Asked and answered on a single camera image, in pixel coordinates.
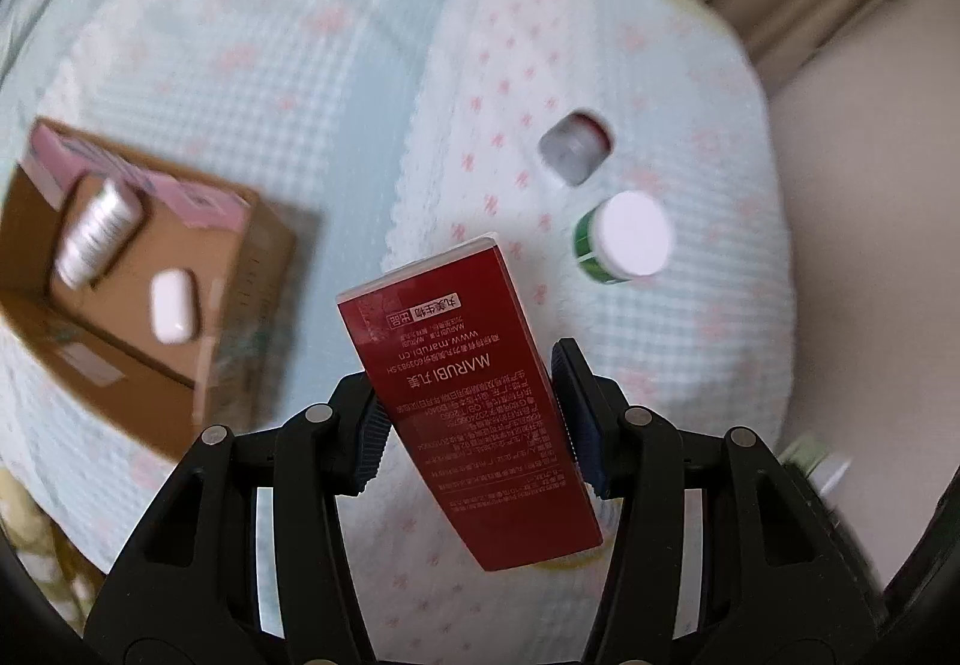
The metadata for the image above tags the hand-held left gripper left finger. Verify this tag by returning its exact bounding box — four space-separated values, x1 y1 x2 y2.
84 371 391 665

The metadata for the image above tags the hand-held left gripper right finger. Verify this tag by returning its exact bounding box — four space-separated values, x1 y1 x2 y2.
550 338 880 665

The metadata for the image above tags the red cosmetics box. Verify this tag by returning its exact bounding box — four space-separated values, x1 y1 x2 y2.
336 233 605 573

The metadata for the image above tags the brown cardboard box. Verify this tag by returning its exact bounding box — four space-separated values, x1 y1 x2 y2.
0 117 323 462

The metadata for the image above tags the green jar with white lid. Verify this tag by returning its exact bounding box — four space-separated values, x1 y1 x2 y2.
573 191 673 283

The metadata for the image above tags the white earbud case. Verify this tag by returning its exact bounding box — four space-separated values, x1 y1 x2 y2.
149 269 197 345

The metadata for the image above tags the clear jar with red lid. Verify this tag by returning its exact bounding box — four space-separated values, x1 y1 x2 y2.
538 110 614 187

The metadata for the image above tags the white tube with grey print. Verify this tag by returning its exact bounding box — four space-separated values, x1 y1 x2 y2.
55 179 142 291

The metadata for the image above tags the yellow patterned cloth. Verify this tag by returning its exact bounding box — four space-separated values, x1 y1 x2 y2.
0 462 106 636

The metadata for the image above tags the light blue patterned blanket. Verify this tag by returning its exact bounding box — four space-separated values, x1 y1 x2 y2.
0 0 797 665

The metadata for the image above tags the pink and white carton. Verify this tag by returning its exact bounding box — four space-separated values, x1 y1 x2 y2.
21 123 254 232

